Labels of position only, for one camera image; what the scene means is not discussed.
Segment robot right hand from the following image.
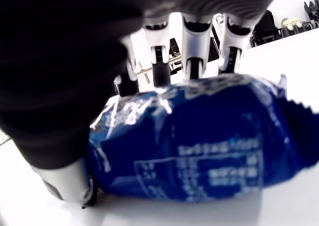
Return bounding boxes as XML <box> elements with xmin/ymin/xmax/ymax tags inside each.
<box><xmin>0</xmin><ymin>0</ymin><xmax>285</xmax><ymax>209</ymax></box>

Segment blue Oreo cookie pack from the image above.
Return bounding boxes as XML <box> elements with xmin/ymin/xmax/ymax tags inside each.
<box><xmin>88</xmin><ymin>73</ymin><xmax>319</xmax><ymax>196</ymax></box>

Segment black backpack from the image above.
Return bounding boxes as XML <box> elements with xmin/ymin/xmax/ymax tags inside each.
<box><xmin>250</xmin><ymin>9</ymin><xmax>284</xmax><ymax>47</ymax></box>

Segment beige plush toy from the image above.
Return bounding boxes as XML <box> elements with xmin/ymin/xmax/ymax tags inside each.
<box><xmin>281</xmin><ymin>16</ymin><xmax>304</xmax><ymax>31</ymax></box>

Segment black stacked chairs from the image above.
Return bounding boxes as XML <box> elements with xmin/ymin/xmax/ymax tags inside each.
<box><xmin>303</xmin><ymin>0</ymin><xmax>319</xmax><ymax>32</ymax></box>

